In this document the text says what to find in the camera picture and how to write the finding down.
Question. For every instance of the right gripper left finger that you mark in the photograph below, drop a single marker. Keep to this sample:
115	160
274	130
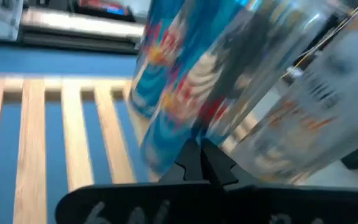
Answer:
135	202

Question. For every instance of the blue table mat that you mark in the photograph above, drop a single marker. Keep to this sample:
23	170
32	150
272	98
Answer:
57	60

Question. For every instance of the black aluminium table frame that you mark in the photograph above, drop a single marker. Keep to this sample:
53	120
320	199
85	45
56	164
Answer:
73	43

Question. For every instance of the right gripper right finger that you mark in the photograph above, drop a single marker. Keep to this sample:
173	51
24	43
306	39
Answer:
291	205

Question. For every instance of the blue silver Red Bull can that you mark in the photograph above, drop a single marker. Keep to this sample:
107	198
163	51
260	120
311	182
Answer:
154	68
228	77

